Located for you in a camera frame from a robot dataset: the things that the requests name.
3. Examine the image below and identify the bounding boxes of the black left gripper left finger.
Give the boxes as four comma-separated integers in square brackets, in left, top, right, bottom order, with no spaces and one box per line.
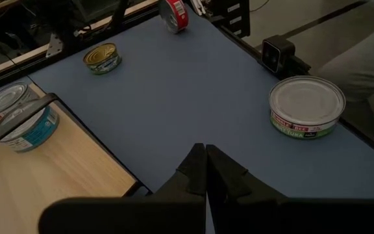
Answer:
[154,143,208,199]

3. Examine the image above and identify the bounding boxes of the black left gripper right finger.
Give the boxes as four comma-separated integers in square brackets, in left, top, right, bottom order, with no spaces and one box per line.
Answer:
[206,145,288,200]

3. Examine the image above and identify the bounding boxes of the silver can teal label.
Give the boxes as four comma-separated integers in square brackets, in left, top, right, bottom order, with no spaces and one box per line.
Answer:
[0,103,60,153]

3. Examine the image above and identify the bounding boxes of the silver can red label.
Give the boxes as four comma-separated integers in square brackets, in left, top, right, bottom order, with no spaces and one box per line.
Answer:
[158,0,190,34]

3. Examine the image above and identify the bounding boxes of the silver can Bumble Bee label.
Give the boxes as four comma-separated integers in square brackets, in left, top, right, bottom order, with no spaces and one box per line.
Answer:
[268,75,347,140]

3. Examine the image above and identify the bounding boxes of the gold lid can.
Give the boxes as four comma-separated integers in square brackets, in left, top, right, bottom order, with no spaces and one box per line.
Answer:
[82,42,123,75]

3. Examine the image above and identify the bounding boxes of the black hub white labels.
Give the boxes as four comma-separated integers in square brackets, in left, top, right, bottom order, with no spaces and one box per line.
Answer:
[206,0,251,38]

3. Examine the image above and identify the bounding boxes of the wooden shelf black wire frame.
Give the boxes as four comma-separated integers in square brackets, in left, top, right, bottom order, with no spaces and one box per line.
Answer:
[0,83,152,234]

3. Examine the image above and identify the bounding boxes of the black table-level camera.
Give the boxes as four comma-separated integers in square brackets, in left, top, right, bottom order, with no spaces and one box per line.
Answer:
[260,34,311,81]

